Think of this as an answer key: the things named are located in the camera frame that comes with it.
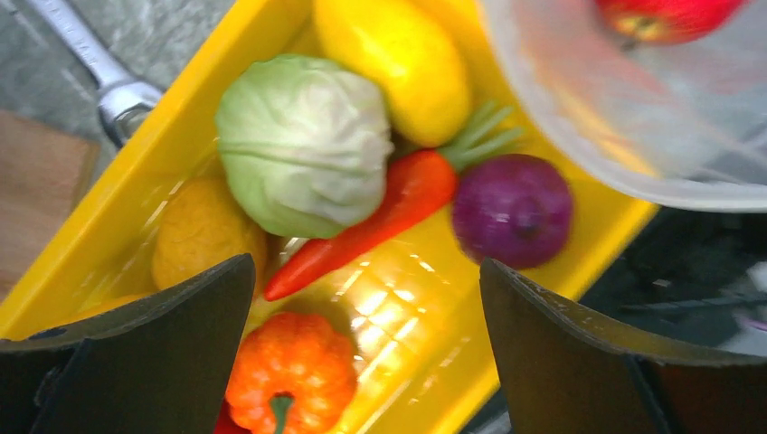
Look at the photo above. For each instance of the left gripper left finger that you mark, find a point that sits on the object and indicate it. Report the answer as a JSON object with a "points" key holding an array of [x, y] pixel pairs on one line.
{"points": [[159, 364]]}

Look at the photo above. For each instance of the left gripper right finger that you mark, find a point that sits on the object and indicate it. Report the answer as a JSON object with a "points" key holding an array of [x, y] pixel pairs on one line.
{"points": [[566, 368]]}

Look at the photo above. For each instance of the purple onion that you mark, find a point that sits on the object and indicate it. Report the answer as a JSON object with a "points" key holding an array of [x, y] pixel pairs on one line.
{"points": [[515, 208]]}

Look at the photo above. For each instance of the green cabbage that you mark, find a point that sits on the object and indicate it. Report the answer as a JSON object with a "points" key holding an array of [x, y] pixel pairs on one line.
{"points": [[304, 145]]}

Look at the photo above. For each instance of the clear zip top bag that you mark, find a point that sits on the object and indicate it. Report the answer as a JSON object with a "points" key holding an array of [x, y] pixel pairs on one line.
{"points": [[682, 126]]}

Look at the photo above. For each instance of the yellow lemon squash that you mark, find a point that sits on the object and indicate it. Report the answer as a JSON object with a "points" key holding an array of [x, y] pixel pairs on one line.
{"points": [[412, 59]]}

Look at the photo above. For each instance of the red apple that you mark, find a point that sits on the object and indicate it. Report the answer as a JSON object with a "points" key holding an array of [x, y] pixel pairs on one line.
{"points": [[666, 21]]}

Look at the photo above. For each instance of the red bell pepper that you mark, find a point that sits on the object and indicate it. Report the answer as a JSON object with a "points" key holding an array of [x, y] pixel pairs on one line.
{"points": [[225, 424]]}

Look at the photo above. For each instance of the yellow bell pepper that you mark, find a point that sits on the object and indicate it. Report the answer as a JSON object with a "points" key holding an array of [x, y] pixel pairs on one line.
{"points": [[105, 307]]}

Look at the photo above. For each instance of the orange pumpkin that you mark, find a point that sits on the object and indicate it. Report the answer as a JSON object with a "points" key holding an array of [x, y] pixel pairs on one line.
{"points": [[292, 374]]}

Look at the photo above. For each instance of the brown potato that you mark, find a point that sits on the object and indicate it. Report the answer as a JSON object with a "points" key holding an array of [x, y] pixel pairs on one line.
{"points": [[201, 226]]}

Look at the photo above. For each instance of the wooden block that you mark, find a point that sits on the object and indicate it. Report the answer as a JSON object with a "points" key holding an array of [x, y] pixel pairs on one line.
{"points": [[44, 174]]}

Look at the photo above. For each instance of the orange carrot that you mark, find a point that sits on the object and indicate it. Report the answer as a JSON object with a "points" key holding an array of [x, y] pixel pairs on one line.
{"points": [[417, 185]]}

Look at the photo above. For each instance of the silver wrench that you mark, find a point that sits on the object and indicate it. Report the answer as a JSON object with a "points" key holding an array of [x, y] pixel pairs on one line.
{"points": [[124, 99]]}

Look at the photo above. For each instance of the yellow plastic tray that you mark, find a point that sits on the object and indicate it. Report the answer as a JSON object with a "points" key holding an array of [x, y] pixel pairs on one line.
{"points": [[399, 284]]}

